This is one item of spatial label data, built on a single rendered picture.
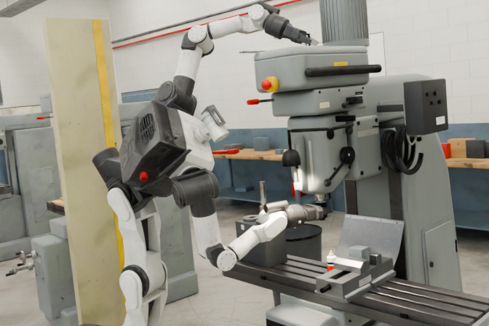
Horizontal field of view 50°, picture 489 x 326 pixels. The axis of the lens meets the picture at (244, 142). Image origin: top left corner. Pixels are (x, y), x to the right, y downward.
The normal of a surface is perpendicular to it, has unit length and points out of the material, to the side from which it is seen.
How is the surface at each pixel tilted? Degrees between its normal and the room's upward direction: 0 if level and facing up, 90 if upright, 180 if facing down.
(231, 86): 90
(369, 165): 90
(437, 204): 88
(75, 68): 90
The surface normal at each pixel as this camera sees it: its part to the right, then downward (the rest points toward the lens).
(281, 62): -0.73, 0.12
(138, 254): -0.47, 0.12
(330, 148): 0.68, 0.00
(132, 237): -0.45, 0.52
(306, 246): 0.40, 0.11
